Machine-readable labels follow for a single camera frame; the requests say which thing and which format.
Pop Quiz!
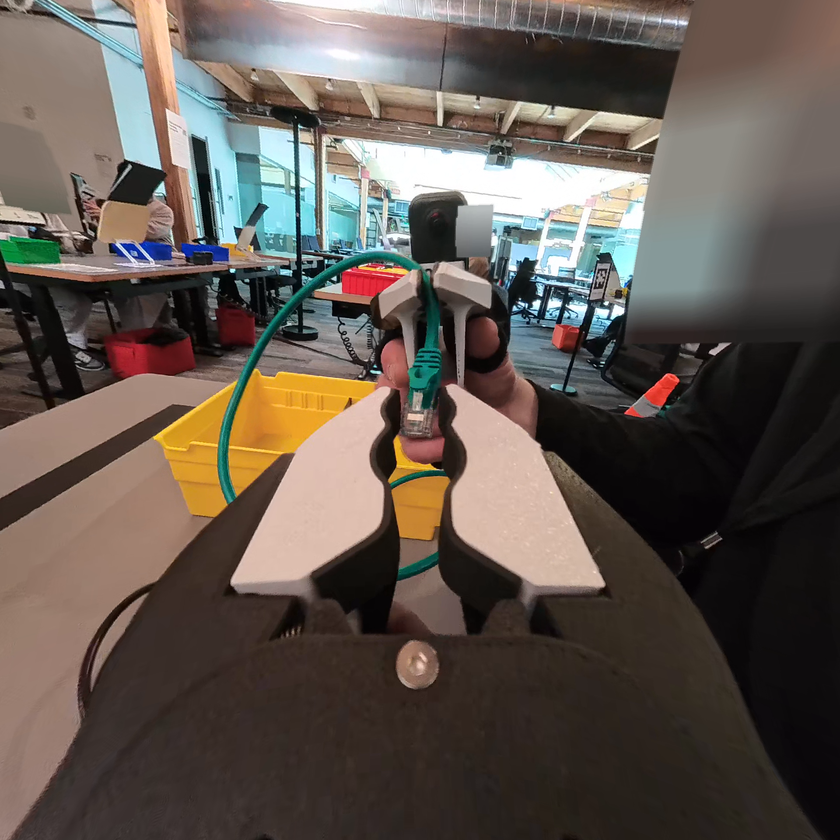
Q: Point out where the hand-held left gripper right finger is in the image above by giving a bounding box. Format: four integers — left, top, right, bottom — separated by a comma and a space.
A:
437, 384, 606, 634

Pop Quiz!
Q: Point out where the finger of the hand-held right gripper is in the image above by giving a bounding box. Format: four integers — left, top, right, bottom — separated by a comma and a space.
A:
432, 261, 493, 389
374, 271, 432, 391

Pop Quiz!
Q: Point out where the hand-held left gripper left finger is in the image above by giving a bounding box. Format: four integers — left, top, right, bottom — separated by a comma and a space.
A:
231, 386, 403, 634

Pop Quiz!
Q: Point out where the green ethernet cable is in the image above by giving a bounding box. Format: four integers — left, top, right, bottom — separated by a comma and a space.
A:
218, 252, 460, 581

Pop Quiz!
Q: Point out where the yellow plastic bin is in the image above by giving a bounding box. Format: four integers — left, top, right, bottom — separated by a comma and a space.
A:
154, 369, 450, 542

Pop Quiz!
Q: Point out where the black ethernet cable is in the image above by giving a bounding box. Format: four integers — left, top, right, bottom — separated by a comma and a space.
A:
77, 583, 158, 723

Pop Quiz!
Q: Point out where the person's right forearm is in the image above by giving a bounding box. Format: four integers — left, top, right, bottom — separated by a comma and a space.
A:
532, 367, 742, 546

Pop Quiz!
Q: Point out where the person's right hand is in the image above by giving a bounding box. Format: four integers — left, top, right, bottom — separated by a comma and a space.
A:
377, 320, 540, 465

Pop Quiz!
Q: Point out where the wide red plastic bin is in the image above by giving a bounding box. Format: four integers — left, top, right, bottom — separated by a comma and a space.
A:
342, 264, 409, 296

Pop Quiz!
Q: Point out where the black stand with printed tag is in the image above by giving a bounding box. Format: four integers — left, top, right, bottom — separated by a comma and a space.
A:
550, 252, 621, 396

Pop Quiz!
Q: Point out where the small red plastic bin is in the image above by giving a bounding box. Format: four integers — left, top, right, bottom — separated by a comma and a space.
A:
217, 305, 257, 347

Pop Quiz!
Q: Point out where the black and tan hand-held device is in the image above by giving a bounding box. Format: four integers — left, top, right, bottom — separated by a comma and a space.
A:
97, 161, 166, 247
236, 203, 270, 250

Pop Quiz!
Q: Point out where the black mesh office chair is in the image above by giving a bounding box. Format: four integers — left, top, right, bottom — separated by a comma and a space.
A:
600, 341, 697, 404

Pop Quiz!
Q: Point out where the orange traffic cone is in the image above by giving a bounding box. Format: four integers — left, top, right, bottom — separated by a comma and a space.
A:
625, 373, 680, 419

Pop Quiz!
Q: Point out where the large red plastic bin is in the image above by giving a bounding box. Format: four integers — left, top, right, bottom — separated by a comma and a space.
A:
104, 327, 196, 379

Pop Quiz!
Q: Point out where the long wooden top desk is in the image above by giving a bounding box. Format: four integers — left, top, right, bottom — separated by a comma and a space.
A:
3, 252, 290, 408

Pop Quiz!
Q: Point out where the white paper sign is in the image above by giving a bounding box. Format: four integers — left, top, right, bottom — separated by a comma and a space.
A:
165, 108, 191, 166

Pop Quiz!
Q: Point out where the person's black jacket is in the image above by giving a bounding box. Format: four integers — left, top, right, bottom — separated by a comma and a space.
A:
656, 341, 840, 840

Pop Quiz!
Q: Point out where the green plastic bin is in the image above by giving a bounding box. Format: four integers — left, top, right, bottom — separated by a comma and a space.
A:
0, 238, 61, 265

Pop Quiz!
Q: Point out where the silver ceiling duct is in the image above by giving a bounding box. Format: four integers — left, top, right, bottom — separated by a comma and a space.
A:
308, 0, 693, 50

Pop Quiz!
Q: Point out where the wooden support post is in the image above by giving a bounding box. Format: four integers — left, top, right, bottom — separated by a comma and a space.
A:
131, 0, 199, 245

